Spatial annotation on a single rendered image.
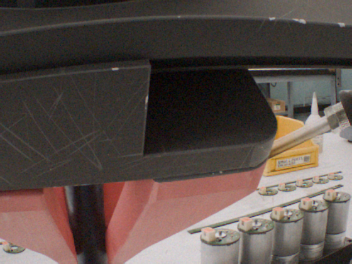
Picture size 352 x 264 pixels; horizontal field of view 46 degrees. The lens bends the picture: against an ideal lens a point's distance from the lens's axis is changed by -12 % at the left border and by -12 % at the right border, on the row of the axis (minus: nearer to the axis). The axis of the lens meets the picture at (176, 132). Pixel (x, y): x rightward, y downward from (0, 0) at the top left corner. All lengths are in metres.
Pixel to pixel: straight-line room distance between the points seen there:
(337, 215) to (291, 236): 0.05
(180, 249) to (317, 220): 0.14
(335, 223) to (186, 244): 0.15
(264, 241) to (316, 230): 0.05
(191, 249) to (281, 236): 0.12
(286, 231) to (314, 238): 0.03
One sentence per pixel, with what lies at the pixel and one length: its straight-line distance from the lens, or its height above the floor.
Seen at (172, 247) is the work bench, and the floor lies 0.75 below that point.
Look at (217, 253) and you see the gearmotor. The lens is 0.28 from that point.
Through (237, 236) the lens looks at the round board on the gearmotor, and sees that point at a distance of 0.28.
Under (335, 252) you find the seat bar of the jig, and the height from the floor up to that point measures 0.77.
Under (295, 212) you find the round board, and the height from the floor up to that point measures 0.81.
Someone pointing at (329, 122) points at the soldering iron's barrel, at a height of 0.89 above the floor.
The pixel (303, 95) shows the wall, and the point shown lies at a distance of 6.22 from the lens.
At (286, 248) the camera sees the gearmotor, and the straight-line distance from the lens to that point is 0.31.
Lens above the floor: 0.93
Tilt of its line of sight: 11 degrees down
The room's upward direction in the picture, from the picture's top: 2 degrees counter-clockwise
